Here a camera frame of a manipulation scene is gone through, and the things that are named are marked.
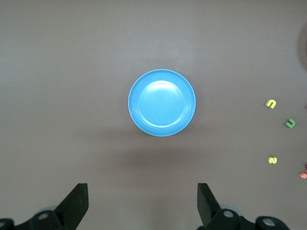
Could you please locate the blue plastic plate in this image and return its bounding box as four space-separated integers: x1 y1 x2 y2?
128 69 197 138

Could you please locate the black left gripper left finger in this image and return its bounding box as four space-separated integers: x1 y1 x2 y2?
14 183 89 230

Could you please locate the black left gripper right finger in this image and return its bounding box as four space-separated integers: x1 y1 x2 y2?
197 183 245 230

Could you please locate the brown table cover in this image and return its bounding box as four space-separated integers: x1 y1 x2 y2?
0 0 307 230

